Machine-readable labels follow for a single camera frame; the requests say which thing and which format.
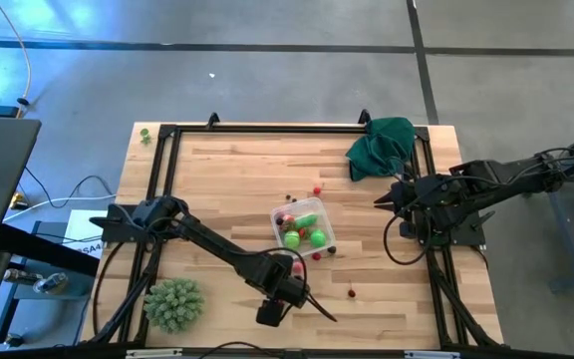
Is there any green spiky artificial plant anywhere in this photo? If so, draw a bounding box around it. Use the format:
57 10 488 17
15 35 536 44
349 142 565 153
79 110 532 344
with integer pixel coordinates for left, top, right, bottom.
143 277 205 334

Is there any silver metal tube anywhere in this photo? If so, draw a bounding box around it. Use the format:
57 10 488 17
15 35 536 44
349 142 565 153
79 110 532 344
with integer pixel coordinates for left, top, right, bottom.
2 267 37 286

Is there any silver metal bracket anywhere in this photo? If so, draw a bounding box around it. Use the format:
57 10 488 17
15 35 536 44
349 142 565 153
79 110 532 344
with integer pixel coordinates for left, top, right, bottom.
404 349 461 359
125 348 183 359

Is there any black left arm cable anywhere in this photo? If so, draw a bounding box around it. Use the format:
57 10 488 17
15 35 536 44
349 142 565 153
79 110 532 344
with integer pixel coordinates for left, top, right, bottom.
246 246 311 300

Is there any black floor cable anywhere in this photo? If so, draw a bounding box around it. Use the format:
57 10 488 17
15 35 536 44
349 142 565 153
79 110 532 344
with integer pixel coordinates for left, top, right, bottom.
23 167 117 203

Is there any black caster wheel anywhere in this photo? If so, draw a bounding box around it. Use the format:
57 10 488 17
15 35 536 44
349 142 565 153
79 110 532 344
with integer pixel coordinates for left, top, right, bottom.
2 332 27 349

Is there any white paper label sheet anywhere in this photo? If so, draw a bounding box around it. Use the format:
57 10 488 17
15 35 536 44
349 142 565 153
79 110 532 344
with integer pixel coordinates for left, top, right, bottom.
62 208 107 259

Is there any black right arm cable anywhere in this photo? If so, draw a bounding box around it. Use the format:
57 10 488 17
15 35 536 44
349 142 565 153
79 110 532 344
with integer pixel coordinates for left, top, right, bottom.
383 188 435 267

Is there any black desk beam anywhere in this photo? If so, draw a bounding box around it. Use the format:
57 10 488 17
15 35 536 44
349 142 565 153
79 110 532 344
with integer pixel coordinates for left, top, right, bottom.
0 222 102 278

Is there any thin black table cable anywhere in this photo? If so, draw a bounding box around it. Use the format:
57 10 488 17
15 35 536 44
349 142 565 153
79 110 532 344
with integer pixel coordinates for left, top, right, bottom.
196 340 281 359

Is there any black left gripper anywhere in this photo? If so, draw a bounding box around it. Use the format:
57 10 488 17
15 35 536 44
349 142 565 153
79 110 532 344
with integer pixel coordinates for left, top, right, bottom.
255 275 339 328

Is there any clear plastic tupperware container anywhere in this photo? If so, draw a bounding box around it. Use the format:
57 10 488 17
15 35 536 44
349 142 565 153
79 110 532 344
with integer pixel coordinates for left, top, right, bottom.
270 196 338 259

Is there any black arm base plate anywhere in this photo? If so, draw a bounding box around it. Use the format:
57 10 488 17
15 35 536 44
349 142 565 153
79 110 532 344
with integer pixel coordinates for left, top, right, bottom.
89 203 174 244
415 206 487 249

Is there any cream floor cable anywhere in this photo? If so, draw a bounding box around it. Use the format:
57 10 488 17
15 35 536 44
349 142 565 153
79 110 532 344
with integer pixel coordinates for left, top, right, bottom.
0 0 33 120

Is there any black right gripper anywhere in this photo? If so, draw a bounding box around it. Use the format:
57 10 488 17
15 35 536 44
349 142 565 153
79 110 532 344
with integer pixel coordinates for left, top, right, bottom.
374 179 419 239

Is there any white floor cable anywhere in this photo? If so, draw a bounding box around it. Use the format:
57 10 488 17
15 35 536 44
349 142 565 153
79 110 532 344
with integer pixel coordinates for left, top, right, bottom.
2 193 118 223

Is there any black metal table frame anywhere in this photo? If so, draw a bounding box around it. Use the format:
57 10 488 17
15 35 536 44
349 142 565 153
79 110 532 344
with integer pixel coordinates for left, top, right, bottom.
83 122 506 350

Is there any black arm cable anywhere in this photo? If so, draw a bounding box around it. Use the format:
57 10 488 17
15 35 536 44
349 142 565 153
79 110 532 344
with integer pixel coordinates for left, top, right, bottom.
246 246 311 300
383 188 435 267

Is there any dark green cloth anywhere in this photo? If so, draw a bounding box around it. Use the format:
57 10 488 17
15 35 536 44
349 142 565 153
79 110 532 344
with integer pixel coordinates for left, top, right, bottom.
345 117 417 182

